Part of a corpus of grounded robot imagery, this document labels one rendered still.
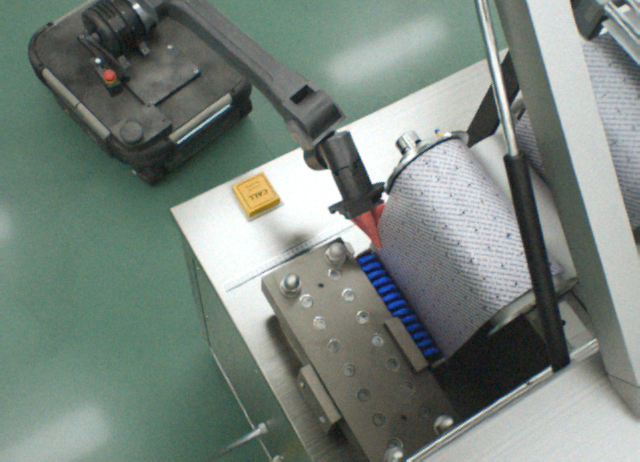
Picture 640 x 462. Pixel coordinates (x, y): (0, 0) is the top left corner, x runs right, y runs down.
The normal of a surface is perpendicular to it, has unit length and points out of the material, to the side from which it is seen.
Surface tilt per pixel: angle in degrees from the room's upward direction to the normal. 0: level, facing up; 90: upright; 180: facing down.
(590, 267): 90
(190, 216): 0
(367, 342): 0
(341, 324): 0
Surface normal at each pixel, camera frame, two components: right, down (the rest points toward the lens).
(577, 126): 0.37, 0.14
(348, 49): 0.08, -0.42
